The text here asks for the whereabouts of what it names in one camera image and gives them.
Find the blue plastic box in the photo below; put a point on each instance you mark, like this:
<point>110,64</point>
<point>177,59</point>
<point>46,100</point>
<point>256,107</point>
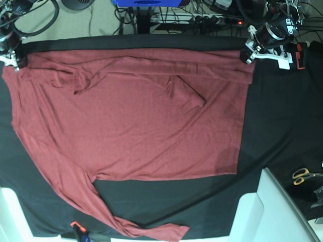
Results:
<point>147,3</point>

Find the yellow-handled scissors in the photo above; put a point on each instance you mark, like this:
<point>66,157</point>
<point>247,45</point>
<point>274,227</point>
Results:
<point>303,174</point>

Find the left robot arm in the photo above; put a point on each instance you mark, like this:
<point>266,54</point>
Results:
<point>281,20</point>

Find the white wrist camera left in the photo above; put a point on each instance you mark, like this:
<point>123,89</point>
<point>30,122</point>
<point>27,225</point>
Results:
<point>284,64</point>

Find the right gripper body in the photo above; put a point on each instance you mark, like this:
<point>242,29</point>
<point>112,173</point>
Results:
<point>11,50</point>

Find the crumpled black plastic piece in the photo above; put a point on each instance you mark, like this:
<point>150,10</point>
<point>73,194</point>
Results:
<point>318,193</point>

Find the orange black clamp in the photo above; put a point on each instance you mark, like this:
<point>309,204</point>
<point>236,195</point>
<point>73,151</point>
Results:
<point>300,55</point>

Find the black stand post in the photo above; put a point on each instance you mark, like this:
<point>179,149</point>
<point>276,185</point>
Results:
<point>143,16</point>

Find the blue clamp at bottom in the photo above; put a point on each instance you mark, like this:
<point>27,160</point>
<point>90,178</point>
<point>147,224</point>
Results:
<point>80,232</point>

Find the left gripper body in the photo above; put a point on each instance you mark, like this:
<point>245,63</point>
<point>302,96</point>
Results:
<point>260,51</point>

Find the maroon long-sleeve T-shirt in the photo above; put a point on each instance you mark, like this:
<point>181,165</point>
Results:
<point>129,114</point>

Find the white power strip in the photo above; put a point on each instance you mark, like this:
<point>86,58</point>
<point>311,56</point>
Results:
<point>185,18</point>

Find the dark round fan base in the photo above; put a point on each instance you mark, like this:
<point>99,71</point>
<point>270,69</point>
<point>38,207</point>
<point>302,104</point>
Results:
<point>77,5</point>

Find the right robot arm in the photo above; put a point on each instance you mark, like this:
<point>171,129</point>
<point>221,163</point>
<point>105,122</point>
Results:
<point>11,11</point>

